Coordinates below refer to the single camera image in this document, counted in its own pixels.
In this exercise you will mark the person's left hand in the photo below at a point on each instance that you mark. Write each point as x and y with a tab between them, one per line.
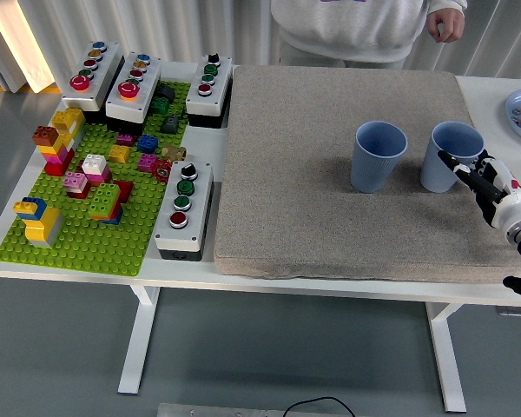
447	24

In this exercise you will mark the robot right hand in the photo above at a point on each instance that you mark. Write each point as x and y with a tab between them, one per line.
505	208

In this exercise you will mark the blue ribbed cup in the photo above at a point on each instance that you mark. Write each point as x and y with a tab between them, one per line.
373	174
434	174

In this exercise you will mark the person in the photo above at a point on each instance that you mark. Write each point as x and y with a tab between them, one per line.
351	30

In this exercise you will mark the white table leg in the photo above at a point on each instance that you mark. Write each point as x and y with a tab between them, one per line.
445	347
139	339

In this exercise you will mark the four-button control box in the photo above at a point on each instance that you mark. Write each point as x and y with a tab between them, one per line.
199	204
219	87

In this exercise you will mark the dark grey round part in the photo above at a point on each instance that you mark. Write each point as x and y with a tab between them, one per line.
167	92

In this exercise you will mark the white curtain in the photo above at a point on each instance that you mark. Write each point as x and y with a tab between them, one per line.
156	26

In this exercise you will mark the dark green brick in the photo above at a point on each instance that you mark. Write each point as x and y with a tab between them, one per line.
160	106

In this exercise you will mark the five-button control box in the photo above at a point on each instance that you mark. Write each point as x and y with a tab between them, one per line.
145	93
106	74

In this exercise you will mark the flat magenta brick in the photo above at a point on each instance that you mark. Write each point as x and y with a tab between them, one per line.
125	140

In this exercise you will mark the green orange blue brick stack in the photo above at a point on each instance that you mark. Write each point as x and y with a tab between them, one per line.
104	200

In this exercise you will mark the yellow white brick stack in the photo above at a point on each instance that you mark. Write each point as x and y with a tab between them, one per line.
67	119

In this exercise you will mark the pink white red brick stack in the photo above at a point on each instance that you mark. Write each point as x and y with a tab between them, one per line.
76	182

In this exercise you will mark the brown yellow pink red brick tower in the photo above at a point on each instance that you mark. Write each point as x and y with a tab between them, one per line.
54	156

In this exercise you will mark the green studded baseplate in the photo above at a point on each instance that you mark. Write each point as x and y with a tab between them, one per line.
91	247

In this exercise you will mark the blue yellow grey brick stack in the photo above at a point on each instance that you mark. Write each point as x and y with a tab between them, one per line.
43	226

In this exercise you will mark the grey under-table bracket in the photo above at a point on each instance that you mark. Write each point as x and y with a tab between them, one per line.
512	311

